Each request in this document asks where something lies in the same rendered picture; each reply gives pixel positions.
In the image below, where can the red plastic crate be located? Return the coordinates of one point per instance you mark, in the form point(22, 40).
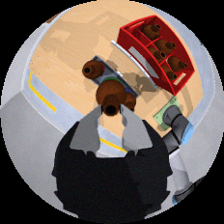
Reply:
point(132, 40)

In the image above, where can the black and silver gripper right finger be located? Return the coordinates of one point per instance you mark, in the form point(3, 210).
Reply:
point(142, 138)

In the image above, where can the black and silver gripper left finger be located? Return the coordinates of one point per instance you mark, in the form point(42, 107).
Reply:
point(81, 138)

